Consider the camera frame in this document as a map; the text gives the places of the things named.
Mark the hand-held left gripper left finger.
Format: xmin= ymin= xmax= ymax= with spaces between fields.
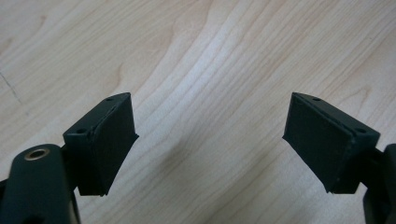
xmin=62 ymin=91 xmax=140 ymax=197

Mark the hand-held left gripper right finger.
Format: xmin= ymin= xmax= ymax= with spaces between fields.
xmin=282 ymin=91 xmax=381 ymax=194

